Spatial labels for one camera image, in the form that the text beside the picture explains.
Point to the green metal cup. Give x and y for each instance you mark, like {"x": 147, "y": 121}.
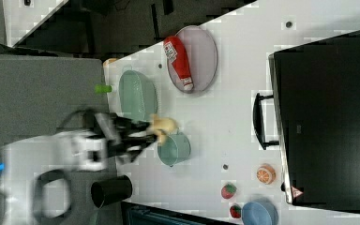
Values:
{"x": 176, "y": 149}

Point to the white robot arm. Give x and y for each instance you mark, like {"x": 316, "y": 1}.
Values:
{"x": 36, "y": 171}

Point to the black round cup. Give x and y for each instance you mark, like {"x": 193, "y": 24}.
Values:
{"x": 110, "y": 191}

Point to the black toaster oven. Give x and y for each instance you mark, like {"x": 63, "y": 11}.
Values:
{"x": 316, "y": 94}

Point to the red plush ketchup bottle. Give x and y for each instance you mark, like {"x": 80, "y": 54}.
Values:
{"x": 176, "y": 53}

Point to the blue cup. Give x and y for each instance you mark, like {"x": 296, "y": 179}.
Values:
{"x": 259, "y": 213}

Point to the blue metal frame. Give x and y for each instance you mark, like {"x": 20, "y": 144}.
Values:
{"x": 137, "y": 214}

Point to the green plastic object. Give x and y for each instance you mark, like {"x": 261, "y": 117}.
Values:
{"x": 103, "y": 89}

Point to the small red strawberry toy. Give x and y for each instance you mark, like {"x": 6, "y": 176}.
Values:
{"x": 235, "y": 211}

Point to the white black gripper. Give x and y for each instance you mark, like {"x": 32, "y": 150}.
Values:
{"x": 105, "y": 126}

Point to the grey round plate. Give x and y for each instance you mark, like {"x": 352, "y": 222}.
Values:
{"x": 202, "y": 56}

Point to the large red strawberry toy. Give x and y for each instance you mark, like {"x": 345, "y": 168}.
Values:
{"x": 228, "y": 191}

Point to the green oval colander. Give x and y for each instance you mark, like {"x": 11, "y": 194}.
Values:
{"x": 138, "y": 95}

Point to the orange slice toy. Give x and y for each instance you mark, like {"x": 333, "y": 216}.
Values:
{"x": 266, "y": 174}

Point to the yellow plush peeled banana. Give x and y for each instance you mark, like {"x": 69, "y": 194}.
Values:
{"x": 162, "y": 127}

